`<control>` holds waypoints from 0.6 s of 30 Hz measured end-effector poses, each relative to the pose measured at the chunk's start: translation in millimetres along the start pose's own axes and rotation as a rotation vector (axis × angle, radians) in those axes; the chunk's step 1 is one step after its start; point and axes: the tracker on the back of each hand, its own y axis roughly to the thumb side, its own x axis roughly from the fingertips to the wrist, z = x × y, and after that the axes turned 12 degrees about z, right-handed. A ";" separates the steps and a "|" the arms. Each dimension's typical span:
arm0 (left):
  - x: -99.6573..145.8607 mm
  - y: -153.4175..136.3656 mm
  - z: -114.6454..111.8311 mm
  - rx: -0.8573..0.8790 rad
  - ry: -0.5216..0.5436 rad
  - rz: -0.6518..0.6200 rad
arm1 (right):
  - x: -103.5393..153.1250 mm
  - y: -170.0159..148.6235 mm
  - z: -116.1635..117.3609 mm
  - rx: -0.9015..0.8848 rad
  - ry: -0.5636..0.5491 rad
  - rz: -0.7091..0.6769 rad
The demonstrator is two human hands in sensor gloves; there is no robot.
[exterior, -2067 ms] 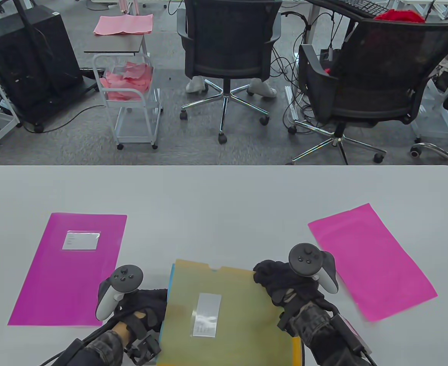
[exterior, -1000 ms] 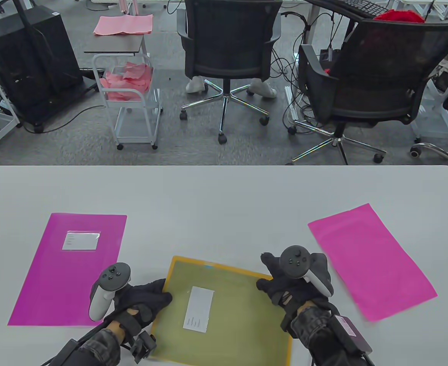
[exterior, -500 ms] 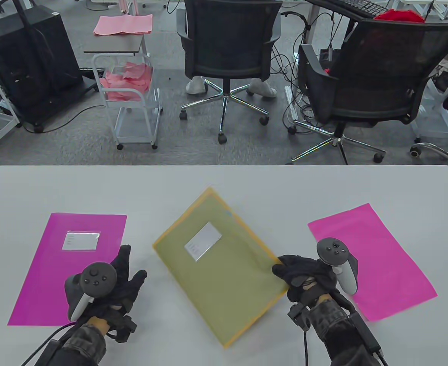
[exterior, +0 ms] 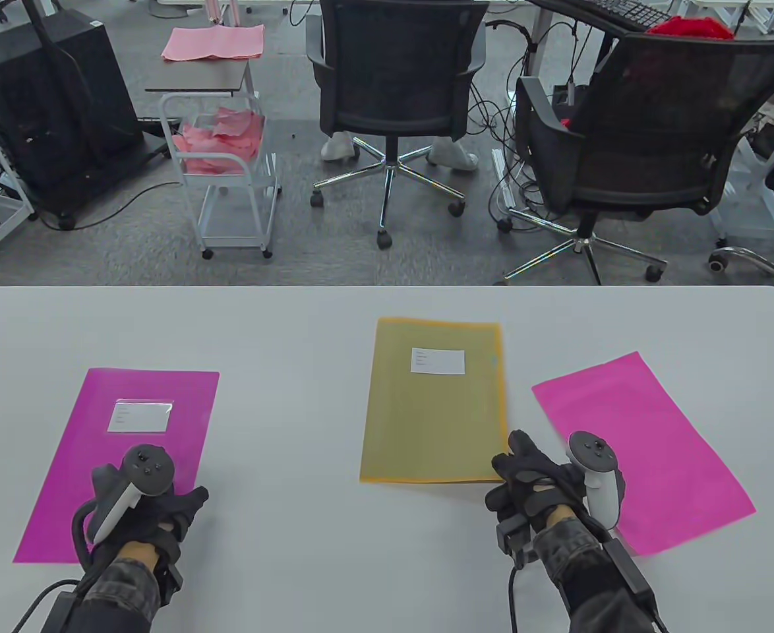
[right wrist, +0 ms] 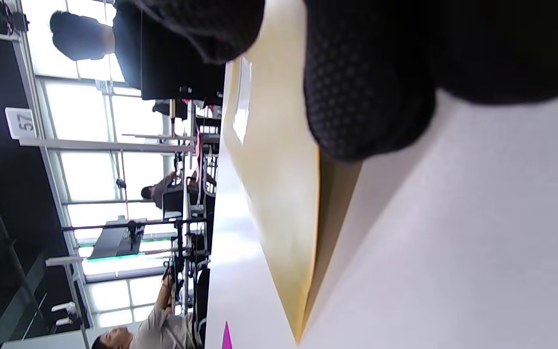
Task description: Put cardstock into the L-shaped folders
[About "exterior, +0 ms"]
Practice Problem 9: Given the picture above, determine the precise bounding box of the person's left hand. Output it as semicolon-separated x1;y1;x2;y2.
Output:
74;464;210;604

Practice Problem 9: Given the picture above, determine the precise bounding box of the person's right hand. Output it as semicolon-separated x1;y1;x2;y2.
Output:
485;430;599;568

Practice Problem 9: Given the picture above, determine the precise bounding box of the grey hand controller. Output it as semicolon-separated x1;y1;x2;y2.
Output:
568;431;625;530
90;445;175;545

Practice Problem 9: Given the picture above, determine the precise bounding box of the magenta L-shaped folder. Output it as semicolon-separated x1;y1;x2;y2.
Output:
13;368;220;565

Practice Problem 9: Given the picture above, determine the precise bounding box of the pink cardstock sheet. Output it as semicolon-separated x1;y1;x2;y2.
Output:
532;351;756;557

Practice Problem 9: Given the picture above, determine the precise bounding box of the yellow L-shaped folder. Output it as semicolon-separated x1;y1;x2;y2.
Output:
359;318;510;485

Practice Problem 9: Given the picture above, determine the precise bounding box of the person's left forearm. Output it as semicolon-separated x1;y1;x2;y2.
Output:
41;560;170;633

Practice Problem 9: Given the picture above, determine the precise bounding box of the person's right forearm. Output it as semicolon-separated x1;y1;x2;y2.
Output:
535;518;665;633

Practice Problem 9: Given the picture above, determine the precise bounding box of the chrome base office chair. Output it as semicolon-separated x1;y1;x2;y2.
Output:
709;145;774;294

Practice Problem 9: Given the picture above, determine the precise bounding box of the pile of pink crumpled sheets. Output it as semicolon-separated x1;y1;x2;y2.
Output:
173;107;266;175

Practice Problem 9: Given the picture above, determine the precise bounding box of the black mesh office chair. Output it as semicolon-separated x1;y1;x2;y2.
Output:
496;33;774;286
306;0;487;250

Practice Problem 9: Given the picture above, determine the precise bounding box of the black equipment cabinet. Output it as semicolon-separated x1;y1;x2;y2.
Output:
0;8;169;230

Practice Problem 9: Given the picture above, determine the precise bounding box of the white rolling cart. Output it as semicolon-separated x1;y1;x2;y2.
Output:
145;59;281;260

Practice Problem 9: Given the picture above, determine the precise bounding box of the stack of pink sheets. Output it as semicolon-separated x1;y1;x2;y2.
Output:
162;25;265;63

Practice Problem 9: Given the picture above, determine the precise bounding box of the red cloth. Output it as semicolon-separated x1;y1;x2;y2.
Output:
646;16;736;39

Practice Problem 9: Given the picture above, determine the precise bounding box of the black keyboard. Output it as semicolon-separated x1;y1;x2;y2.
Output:
562;0;674;32

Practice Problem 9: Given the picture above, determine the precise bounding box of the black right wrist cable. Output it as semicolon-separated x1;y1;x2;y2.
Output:
507;564;526;633

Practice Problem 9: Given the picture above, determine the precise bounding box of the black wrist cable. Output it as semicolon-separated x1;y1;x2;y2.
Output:
10;579;81;633
507;564;526;633

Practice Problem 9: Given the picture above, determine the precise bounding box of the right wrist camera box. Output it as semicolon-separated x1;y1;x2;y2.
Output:
601;537;659;615

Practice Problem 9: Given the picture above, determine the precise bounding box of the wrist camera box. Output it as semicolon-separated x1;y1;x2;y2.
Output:
601;537;659;615
40;590;86;633

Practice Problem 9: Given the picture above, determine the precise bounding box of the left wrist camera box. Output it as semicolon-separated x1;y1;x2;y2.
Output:
40;590;86;633

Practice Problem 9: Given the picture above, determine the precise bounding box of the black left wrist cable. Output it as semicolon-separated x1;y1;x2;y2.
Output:
10;579;81;633

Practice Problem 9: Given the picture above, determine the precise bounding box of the black floor cable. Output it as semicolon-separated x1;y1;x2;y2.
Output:
38;181;183;230

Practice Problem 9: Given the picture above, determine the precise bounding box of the tangle of black cables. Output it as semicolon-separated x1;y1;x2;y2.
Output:
469;20;599;218

